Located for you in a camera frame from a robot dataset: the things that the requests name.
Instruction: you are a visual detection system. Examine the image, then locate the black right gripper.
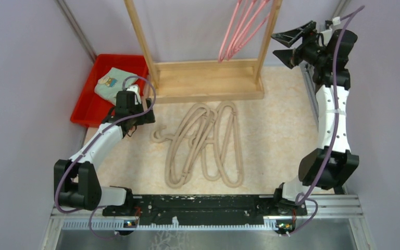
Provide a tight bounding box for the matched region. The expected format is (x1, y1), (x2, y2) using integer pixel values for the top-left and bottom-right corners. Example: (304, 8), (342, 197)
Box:
(270, 21), (328, 69)

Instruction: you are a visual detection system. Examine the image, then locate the pink plastic hanger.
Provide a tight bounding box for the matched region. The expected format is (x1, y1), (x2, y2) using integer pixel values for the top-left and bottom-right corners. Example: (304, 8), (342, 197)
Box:
(222, 0), (259, 62)
(217, 0), (242, 63)
(227, 0), (273, 60)

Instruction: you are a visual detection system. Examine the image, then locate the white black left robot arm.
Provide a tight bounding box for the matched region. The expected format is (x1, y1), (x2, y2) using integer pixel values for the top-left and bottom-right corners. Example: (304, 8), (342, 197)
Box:
(54, 85), (155, 216)

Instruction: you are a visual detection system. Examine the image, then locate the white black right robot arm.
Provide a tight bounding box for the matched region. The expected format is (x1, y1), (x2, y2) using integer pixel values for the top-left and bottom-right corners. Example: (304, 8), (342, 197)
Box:
(271, 21), (359, 215)

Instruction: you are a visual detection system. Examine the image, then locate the green folded cloth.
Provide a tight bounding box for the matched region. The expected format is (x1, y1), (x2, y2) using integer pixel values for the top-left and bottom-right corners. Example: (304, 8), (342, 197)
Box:
(94, 67), (135, 105)

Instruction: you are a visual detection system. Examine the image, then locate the red plastic bin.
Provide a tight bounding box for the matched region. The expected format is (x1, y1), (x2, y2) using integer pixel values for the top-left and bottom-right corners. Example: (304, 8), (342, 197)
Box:
(70, 54), (148, 128)

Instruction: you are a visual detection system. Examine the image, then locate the wooden hanger rack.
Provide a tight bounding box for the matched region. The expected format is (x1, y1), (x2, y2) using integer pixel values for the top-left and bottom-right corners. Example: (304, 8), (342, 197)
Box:
(124, 1), (282, 104)

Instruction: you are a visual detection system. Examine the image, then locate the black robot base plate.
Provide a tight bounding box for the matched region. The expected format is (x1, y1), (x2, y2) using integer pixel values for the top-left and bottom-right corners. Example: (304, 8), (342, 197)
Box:
(103, 195), (307, 226)

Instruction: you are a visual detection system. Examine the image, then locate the aluminium frame rail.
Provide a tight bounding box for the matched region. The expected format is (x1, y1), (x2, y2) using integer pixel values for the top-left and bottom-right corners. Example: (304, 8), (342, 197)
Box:
(51, 194), (363, 233)

